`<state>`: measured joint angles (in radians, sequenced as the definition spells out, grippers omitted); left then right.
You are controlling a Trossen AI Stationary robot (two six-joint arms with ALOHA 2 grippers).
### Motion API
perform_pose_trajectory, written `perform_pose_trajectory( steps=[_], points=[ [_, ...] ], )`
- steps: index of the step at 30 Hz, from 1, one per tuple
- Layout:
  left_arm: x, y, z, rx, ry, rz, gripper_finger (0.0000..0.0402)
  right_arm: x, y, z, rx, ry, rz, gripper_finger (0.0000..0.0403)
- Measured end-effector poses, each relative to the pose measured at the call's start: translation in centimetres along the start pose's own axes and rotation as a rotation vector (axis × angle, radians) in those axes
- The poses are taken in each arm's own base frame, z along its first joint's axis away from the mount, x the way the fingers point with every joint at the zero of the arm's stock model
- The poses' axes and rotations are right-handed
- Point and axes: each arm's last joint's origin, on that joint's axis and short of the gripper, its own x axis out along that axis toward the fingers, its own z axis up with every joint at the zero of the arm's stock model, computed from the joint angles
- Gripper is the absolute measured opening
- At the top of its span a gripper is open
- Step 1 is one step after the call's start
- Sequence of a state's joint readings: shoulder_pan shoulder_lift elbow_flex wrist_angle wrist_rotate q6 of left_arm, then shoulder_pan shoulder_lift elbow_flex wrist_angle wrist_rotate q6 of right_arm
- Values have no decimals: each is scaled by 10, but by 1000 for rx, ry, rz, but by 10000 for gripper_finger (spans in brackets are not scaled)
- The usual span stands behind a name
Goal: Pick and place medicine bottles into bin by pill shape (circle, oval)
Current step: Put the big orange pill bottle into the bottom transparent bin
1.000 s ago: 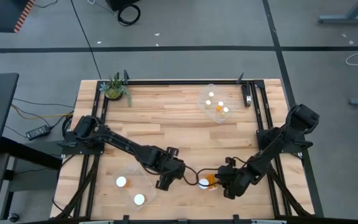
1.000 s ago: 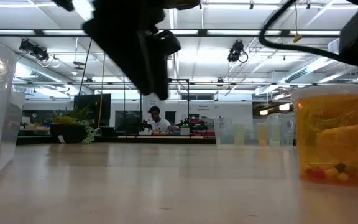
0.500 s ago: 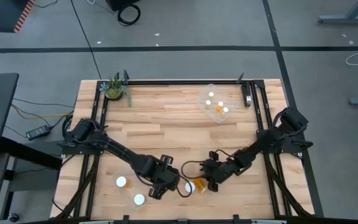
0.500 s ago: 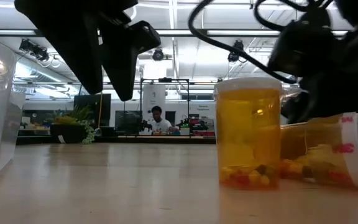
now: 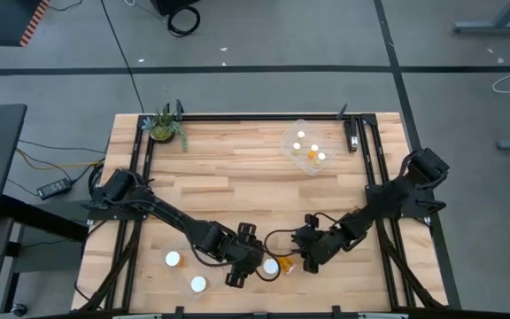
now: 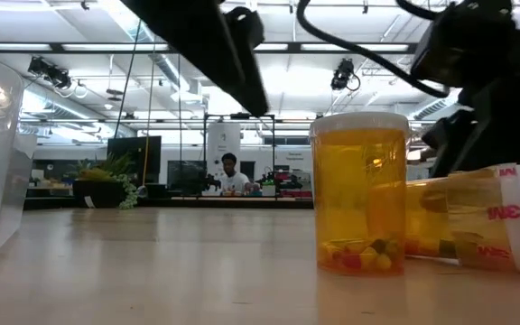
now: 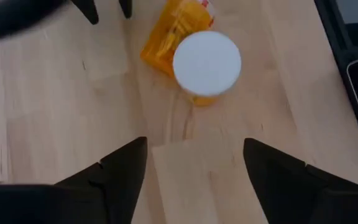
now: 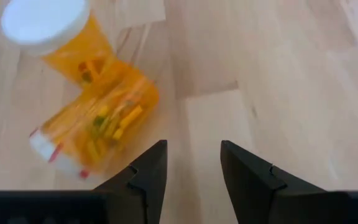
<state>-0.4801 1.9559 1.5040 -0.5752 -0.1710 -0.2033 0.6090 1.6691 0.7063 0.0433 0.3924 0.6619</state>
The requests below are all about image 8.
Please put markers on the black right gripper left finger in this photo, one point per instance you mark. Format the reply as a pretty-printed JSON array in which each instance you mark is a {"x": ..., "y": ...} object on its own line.
[{"x": 149, "y": 186}]

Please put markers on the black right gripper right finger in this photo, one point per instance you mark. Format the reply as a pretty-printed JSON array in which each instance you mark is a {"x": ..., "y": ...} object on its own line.
[{"x": 247, "y": 186}]

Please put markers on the amber bottle red-marked cap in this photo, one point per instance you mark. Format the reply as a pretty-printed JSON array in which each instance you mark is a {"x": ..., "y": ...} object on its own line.
[{"x": 110, "y": 109}]

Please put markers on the amber pill bottle white cap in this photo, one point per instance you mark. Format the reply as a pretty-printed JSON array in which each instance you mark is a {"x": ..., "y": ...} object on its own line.
[{"x": 45, "y": 21}]

